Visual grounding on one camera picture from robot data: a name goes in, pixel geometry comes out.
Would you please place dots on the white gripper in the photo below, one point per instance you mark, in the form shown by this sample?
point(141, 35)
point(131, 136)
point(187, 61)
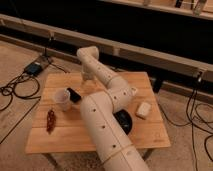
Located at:
point(86, 73)

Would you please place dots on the black eraser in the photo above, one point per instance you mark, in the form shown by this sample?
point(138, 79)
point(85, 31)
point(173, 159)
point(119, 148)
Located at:
point(74, 96)

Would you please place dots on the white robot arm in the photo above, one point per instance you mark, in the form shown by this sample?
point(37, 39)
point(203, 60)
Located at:
point(114, 148)

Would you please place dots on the translucent plastic cup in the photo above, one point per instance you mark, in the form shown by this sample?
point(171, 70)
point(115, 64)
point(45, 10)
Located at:
point(62, 98)

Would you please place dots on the white plastic bottle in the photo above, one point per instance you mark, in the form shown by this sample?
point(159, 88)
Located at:
point(134, 90)

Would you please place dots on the blue power adapter box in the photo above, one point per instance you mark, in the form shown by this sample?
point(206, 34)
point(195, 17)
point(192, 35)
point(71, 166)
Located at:
point(33, 69)

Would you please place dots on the black bowl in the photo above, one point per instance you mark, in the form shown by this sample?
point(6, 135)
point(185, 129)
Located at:
point(123, 121)

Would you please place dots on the dried red chili pepper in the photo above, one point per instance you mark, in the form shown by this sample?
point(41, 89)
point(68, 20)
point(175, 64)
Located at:
point(51, 119)

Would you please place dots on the white sponge block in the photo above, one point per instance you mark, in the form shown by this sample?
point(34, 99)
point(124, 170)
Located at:
point(143, 110)

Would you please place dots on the wooden table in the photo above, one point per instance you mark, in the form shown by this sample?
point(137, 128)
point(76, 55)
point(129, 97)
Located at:
point(70, 133)

